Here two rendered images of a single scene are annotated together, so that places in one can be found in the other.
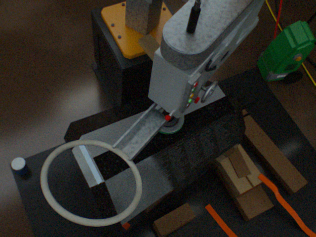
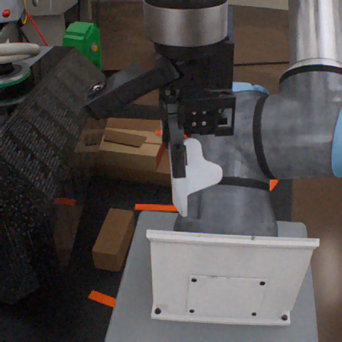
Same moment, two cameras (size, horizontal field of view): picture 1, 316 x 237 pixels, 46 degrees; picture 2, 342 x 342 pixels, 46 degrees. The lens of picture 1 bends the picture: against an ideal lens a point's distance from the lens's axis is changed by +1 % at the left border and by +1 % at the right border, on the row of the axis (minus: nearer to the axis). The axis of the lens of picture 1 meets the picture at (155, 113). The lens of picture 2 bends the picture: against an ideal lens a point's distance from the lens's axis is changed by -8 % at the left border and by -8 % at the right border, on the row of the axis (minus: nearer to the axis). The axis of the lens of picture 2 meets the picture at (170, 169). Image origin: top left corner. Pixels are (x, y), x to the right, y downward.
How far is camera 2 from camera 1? 1.55 m
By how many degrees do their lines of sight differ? 35
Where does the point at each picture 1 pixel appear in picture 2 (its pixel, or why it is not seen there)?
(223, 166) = (113, 150)
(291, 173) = not seen: hidden behind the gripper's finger
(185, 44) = not seen: outside the picture
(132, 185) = (19, 152)
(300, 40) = (83, 30)
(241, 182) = (145, 149)
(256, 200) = not seen: hidden behind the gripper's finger
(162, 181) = (55, 138)
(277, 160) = (157, 126)
